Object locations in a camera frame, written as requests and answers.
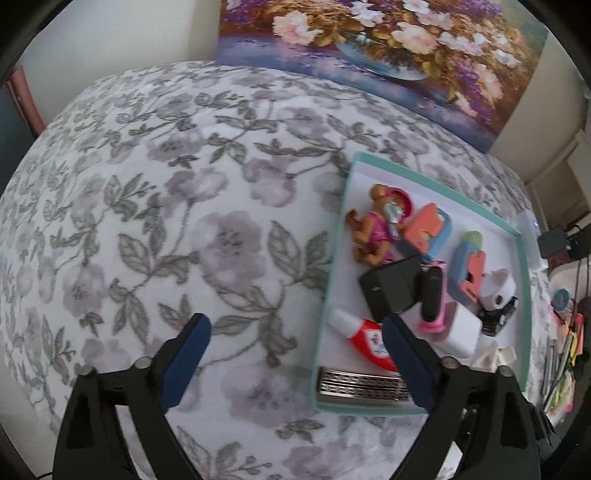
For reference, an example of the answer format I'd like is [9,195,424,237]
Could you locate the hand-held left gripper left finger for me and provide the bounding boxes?
[53,313,213,480]

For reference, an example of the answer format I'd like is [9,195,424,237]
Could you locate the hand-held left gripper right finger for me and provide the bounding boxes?
[381,314,541,480]

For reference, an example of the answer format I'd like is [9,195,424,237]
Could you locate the red glue bottle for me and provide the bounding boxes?
[329,308,400,373]

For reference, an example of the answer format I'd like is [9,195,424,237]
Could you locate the metal harmonica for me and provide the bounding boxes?
[316,367,413,405]

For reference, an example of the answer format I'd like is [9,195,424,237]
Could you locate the white charger plug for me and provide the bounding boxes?
[431,305,482,359]

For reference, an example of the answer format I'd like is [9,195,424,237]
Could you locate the pink smartwatch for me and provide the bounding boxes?
[418,261,448,334]

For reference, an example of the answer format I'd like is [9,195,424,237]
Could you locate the black charger plug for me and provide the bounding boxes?
[359,256,428,324]

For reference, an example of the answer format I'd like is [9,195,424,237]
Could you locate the white hair clip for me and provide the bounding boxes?
[468,346,517,371]

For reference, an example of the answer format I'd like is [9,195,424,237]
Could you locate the black toy car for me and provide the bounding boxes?
[478,298,519,338]

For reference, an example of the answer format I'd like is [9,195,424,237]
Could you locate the white smartwatch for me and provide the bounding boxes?
[478,269,518,315]

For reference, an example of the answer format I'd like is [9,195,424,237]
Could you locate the pup toy figure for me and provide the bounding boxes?
[346,184,414,269]

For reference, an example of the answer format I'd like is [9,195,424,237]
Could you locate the teal shallow cardboard box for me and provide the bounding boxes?
[310,151,531,416]

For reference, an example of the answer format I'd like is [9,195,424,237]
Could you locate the grey metal tool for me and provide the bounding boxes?
[544,339,562,398]

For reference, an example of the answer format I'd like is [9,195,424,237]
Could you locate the floral blanket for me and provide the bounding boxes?
[0,60,579,480]

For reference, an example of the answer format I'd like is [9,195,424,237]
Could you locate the pile of colourful stationery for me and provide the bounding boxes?
[542,298,591,412]

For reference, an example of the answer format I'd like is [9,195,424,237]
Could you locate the round colourful tin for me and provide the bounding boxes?
[551,288,577,315]

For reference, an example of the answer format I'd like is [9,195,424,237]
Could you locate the white power strip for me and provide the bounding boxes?
[524,210,546,265]

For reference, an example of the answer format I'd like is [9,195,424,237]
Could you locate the black power adapter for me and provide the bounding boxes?
[539,226,573,258]

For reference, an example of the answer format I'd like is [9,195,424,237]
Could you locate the pink pole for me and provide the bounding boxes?
[13,66,46,136]

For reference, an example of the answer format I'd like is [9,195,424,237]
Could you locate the flower painting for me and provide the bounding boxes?
[217,0,550,154]

